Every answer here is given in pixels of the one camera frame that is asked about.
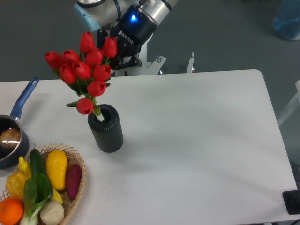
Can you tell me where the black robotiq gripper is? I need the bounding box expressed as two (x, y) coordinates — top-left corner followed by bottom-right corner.
(97, 3), (158, 70)

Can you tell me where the red tulip bouquet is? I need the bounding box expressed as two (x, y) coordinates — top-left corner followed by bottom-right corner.
(45, 32), (117, 122)

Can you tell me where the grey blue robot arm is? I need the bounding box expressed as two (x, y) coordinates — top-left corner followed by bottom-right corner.
(74, 0), (177, 70)

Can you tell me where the dark grey ribbed vase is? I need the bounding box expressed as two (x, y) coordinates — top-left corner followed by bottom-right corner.
(88, 104), (123, 153)

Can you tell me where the yellow squash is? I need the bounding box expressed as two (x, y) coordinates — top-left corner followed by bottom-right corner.
(45, 150), (68, 191)

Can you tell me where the purple sweet potato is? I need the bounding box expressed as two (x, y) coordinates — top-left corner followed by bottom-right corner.
(66, 164), (82, 200)

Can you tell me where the brown bread bun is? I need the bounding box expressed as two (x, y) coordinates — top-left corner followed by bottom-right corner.
(0, 128), (21, 149)

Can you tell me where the dark green cucumber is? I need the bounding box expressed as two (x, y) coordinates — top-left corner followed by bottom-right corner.
(29, 149), (46, 175)

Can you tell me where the small yellow pepper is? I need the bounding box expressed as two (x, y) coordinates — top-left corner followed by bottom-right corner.
(18, 156), (31, 178)

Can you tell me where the yellow banana tip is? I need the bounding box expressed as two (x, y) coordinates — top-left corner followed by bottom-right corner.
(51, 188), (63, 204)

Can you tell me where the green bok choy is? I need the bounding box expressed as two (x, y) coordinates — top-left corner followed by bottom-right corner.
(20, 172), (53, 225)

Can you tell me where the blue translucent container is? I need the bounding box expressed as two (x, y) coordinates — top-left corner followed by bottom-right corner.
(271, 0), (300, 41)

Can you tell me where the yellow bell pepper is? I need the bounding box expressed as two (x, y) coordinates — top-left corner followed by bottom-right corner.
(6, 172), (28, 200)

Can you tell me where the beige garlic bulb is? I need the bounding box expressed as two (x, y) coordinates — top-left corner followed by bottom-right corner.
(40, 200), (64, 225)

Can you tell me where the orange fruit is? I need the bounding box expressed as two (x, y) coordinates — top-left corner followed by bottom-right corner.
(0, 197), (24, 225)

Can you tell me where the black device at table edge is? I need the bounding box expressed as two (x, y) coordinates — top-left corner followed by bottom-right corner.
(282, 190), (300, 215)

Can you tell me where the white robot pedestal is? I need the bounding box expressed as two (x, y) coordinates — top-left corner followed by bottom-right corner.
(112, 41), (166, 77)

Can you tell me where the blue handled saucepan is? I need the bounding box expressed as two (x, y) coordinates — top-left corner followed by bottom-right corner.
(0, 77), (39, 169)

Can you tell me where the white metal frame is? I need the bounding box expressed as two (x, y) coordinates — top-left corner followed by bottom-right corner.
(277, 81), (300, 126)

